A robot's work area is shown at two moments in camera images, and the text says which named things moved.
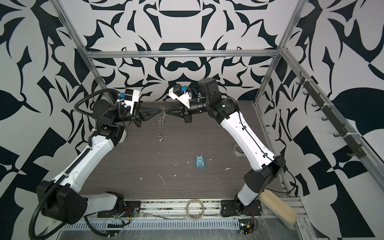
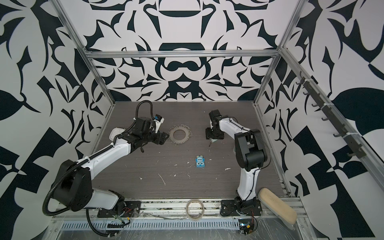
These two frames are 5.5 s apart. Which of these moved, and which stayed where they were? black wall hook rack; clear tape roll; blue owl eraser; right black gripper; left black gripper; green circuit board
Moved: left black gripper; right black gripper
Stayed: green circuit board; black wall hook rack; blue owl eraser; clear tape roll
